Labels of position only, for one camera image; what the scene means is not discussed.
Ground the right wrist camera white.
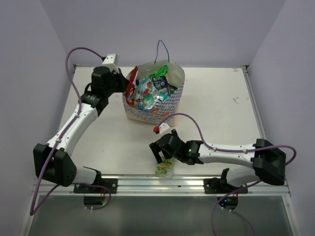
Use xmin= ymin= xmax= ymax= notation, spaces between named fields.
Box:
xmin=153 ymin=122 xmax=170 ymax=135

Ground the checkered paper bag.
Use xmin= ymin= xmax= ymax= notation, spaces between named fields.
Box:
xmin=123 ymin=40 xmax=185 ymax=124

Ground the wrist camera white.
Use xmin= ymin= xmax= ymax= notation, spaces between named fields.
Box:
xmin=102 ymin=54 xmax=119 ymax=70
xmin=153 ymin=122 xmax=170 ymax=135

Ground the blue snack packet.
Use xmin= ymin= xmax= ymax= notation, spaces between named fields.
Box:
xmin=151 ymin=76 xmax=171 ymax=96

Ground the green Chuba cassava chips bag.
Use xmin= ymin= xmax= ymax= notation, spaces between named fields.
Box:
xmin=149 ymin=64 xmax=168 ymax=77

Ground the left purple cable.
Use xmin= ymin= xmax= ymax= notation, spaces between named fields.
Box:
xmin=29 ymin=46 xmax=112 ymax=216

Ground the small yellow-green candy packet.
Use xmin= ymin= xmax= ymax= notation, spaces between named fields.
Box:
xmin=155 ymin=158 xmax=174 ymax=179

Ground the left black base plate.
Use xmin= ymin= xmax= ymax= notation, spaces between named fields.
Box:
xmin=73 ymin=178 xmax=118 ymax=194

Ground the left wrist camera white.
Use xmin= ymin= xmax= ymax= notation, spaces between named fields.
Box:
xmin=102 ymin=54 xmax=119 ymax=70

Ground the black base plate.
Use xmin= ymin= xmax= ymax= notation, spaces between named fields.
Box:
xmin=73 ymin=178 xmax=118 ymax=194
xmin=203 ymin=177 xmax=248 ymax=194

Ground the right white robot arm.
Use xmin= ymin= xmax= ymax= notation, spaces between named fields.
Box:
xmin=149 ymin=129 xmax=286 ymax=193

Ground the red Chuba chips bag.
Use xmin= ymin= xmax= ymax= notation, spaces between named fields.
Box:
xmin=125 ymin=66 xmax=138 ymax=106

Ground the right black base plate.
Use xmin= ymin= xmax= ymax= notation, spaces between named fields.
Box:
xmin=203 ymin=177 xmax=248 ymax=194

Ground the aluminium mounting rail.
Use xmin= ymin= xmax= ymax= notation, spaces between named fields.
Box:
xmin=31 ymin=174 xmax=290 ymax=197

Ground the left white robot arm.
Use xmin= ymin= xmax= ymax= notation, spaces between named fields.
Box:
xmin=33 ymin=65 xmax=128 ymax=193

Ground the Fox's candy packet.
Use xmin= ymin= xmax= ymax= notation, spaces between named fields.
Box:
xmin=132 ymin=76 xmax=169 ymax=111

